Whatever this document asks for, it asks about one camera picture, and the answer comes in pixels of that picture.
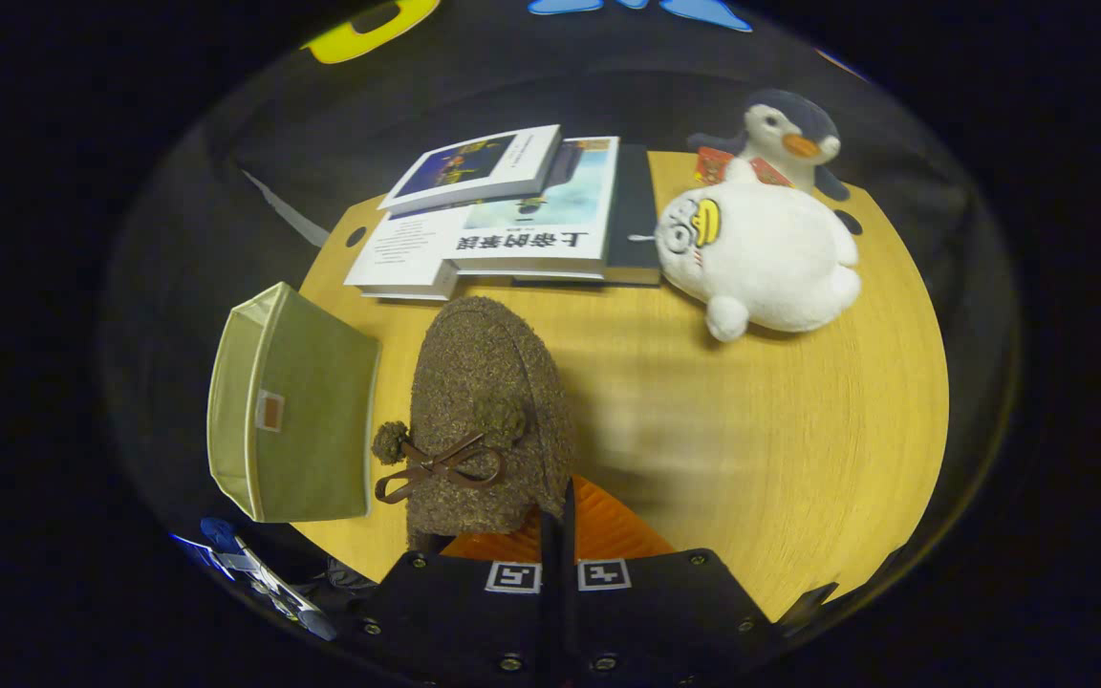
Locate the white seal plush toy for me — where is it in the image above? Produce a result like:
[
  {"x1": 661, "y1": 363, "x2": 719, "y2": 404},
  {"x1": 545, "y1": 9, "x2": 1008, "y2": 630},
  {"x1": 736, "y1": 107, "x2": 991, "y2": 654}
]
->
[{"x1": 656, "y1": 158, "x2": 864, "y2": 343}]

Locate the black book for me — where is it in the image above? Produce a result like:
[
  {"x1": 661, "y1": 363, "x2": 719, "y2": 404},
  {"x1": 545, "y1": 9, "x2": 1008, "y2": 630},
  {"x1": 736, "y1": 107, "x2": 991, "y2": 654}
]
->
[{"x1": 512, "y1": 143, "x2": 662, "y2": 288}]

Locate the light green fabric storage box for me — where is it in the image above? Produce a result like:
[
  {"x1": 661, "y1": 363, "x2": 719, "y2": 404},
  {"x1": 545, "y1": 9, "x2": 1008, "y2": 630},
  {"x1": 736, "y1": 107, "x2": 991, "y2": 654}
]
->
[{"x1": 206, "y1": 281, "x2": 381, "y2": 525}]

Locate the grey penguin plush toy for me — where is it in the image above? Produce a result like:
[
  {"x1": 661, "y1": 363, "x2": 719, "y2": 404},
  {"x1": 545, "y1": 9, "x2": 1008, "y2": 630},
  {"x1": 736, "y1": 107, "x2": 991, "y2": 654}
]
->
[{"x1": 686, "y1": 89, "x2": 851, "y2": 202}]

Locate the night photo cover book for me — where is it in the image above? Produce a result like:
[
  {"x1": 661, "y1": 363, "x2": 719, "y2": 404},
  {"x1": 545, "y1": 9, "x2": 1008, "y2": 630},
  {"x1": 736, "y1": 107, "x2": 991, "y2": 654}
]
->
[{"x1": 378, "y1": 124, "x2": 563, "y2": 216}]

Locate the brown fuzzy shoe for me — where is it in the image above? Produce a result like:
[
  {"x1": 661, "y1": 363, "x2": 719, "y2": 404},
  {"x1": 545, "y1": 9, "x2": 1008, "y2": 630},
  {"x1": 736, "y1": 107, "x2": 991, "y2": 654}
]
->
[{"x1": 372, "y1": 294, "x2": 577, "y2": 555}]

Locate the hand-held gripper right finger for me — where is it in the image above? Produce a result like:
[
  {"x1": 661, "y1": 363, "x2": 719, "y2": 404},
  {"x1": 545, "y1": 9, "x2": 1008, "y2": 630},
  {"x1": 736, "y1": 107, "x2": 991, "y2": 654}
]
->
[{"x1": 562, "y1": 479, "x2": 781, "y2": 688}]

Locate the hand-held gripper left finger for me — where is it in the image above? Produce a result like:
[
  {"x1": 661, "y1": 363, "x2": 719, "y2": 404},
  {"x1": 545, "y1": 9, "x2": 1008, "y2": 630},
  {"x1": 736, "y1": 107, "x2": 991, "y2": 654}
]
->
[{"x1": 338, "y1": 509, "x2": 558, "y2": 688}]

